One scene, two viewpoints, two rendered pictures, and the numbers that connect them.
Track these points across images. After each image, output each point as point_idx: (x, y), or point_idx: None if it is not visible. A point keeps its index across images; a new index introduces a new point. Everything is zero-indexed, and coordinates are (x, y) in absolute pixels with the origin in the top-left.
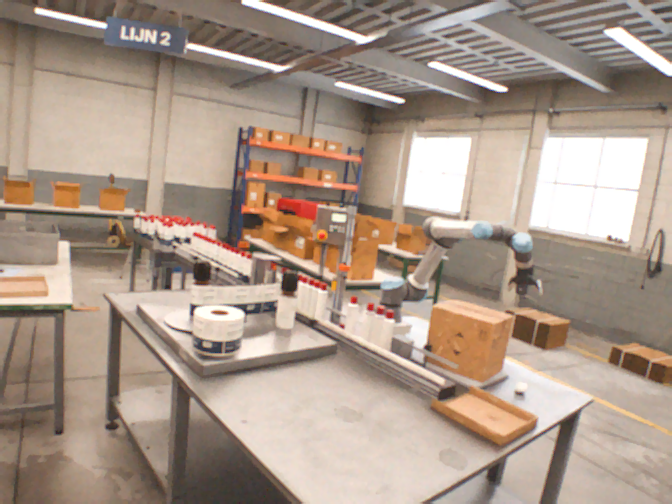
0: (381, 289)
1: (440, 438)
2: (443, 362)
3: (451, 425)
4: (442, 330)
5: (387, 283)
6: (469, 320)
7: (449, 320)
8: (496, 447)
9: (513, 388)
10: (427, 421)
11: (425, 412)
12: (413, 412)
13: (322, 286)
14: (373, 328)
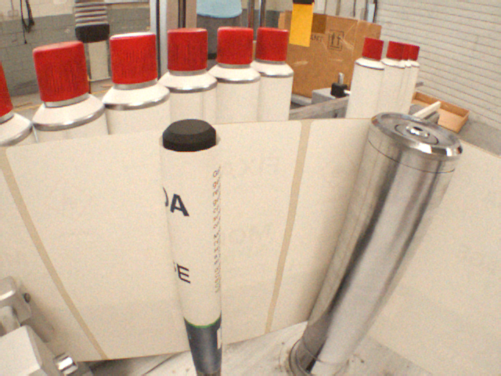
0: (218, 21)
1: (498, 139)
2: (417, 86)
3: (470, 130)
4: (360, 52)
5: (235, 1)
6: (373, 29)
7: (365, 35)
8: (471, 121)
9: None
10: (483, 139)
11: (470, 137)
12: (481, 143)
13: (287, 41)
14: (405, 90)
